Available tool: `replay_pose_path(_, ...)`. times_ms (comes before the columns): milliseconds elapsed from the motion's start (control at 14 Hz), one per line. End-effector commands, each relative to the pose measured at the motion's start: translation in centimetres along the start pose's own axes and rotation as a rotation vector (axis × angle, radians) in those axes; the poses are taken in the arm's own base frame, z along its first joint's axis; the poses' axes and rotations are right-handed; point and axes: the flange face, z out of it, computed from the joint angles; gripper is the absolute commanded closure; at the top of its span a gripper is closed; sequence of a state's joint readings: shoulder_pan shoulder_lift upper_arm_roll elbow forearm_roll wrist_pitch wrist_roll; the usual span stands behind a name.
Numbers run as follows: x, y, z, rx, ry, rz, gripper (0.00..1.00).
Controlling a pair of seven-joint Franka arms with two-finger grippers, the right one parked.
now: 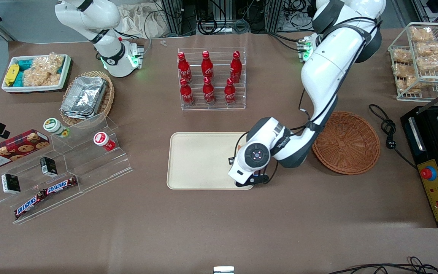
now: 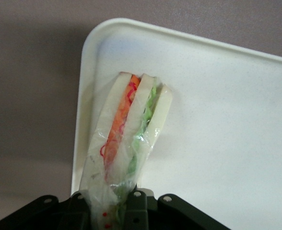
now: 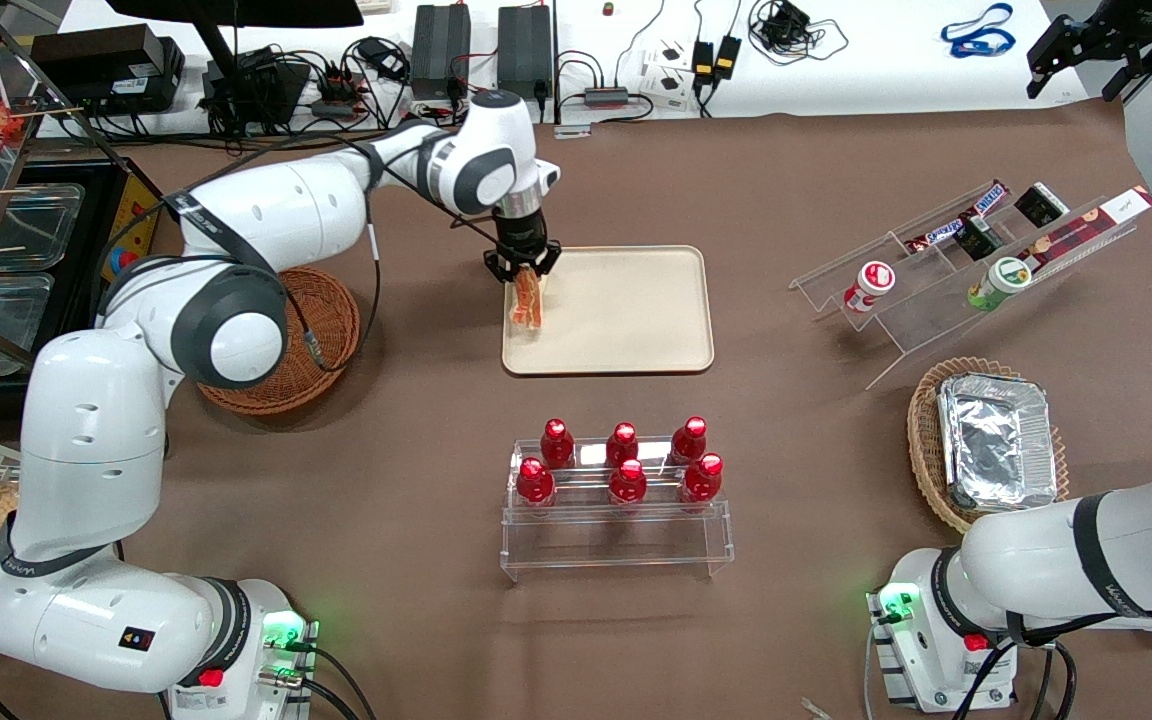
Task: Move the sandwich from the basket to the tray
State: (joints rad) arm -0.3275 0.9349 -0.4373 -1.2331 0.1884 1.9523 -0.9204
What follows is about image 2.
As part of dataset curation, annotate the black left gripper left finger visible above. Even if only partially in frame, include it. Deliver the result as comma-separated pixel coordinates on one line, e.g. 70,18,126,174
0,191,94,230

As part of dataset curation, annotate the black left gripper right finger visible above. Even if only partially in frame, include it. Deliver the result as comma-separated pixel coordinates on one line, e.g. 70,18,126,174
123,188,232,230

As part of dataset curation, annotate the triangle sandwich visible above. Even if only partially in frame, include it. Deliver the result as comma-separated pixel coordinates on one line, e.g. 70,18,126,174
80,71,174,230

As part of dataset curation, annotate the cream rectangular tray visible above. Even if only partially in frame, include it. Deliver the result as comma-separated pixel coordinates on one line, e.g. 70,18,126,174
70,18,282,230

